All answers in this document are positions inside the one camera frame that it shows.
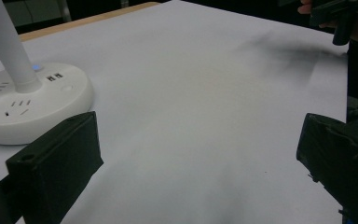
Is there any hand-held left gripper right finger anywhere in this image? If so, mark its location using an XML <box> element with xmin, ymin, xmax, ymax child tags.
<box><xmin>296</xmin><ymin>112</ymin><xmax>358</xmax><ymax>224</ymax></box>

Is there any white table cover sheet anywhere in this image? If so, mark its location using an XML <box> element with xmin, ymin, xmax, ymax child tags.
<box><xmin>0</xmin><ymin>0</ymin><xmax>350</xmax><ymax>224</ymax></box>

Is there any white desk lamp with sockets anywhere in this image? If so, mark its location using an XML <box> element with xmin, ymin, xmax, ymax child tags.
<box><xmin>0</xmin><ymin>0</ymin><xmax>95</xmax><ymax>146</ymax></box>

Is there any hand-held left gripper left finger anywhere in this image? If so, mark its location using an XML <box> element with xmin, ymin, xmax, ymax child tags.
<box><xmin>5</xmin><ymin>110</ymin><xmax>104</xmax><ymax>224</ymax></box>

